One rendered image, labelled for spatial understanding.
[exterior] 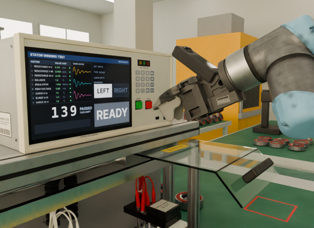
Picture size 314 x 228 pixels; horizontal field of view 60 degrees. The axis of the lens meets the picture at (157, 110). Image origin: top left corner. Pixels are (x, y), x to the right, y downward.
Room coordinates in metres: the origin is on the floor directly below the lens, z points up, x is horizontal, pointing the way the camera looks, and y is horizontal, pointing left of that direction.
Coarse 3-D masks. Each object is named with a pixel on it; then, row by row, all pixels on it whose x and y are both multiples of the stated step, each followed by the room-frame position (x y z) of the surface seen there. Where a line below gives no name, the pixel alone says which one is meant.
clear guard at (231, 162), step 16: (176, 144) 0.75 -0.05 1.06; (192, 144) 0.75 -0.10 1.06; (208, 144) 0.75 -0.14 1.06; (224, 144) 0.75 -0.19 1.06; (160, 160) 0.60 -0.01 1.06; (176, 160) 0.59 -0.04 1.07; (192, 160) 0.59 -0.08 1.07; (208, 160) 0.59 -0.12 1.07; (224, 160) 0.59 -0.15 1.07; (240, 160) 0.60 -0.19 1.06; (256, 160) 0.65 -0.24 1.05; (224, 176) 0.52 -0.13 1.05; (240, 176) 0.56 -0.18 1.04; (272, 176) 0.64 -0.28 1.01; (240, 192) 0.51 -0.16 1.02; (256, 192) 0.54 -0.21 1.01
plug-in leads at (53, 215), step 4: (64, 208) 0.54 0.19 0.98; (52, 212) 0.52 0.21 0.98; (60, 212) 0.52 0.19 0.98; (68, 212) 0.55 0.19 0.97; (72, 212) 0.54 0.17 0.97; (52, 216) 0.52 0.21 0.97; (56, 216) 0.51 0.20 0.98; (52, 220) 0.53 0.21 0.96; (56, 220) 0.50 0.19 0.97; (76, 220) 0.53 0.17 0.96; (52, 224) 0.54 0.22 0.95; (56, 224) 0.50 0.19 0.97; (76, 224) 0.53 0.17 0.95
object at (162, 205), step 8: (160, 200) 0.71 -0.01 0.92; (128, 208) 0.71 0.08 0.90; (136, 208) 0.71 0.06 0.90; (152, 208) 0.66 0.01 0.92; (160, 208) 0.66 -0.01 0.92; (168, 208) 0.66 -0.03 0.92; (176, 208) 0.67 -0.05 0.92; (136, 216) 0.69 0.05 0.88; (144, 216) 0.67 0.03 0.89; (152, 216) 0.66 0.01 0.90; (160, 216) 0.64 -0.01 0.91; (168, 216) 0.64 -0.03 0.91; (176, 216) 0.67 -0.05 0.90; (144, 224) 0.72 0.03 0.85; (160, 224) 0.64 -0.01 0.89; (168, 224) 0.64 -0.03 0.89; (176, 224) 0.66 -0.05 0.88; (184, 224) 0.66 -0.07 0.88
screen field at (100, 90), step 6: (96, 84) 0.58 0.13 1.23; (102, 84) 0.59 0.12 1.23; (108, 84) 0.61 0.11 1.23; (114, 84) 0.62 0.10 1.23; (120, 84) 0.63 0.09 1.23; (126, 84) 0.65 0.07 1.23; (96, 90) 0.58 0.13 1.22; (102, 90) 0.59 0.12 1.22; (108, 90) 0.61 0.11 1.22; (114, 90) 0.62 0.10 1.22; (120, 90) 0.63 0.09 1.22; (126, 90) 0.65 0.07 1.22; (96, 96) 0.58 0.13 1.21; (102, 96) 0.59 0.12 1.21; (108, 96) 0.61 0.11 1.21; (114, 96) 0.62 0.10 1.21; (120, 96) 0.63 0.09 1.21
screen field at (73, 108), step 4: (52, 108) 0.50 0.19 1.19; (56, 108) 0.51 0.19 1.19; (60, 108) 0.51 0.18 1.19; (64, 108) 0.52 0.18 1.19; (68, 108) 0.53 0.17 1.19; (72, 108) 0.53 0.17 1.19; (76, 108) 0.54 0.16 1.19; (52, 112) 0.50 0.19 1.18; (56, 112) 0.51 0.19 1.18; (60, 112) 0.51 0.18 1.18; (64, 112) 0.52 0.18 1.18; (68, 112) 0.53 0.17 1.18; (72, 112) 0.53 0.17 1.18; (76, 112) 0.54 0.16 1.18; (52, 116) 0.50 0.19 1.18; (56, 116) 0.51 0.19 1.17; (60, 116) 0.51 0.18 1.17; (64, 116) 0.52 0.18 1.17; (68, 116) 0.53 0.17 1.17; (72, 116) 0.53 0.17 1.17; (76, 116) 0.54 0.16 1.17
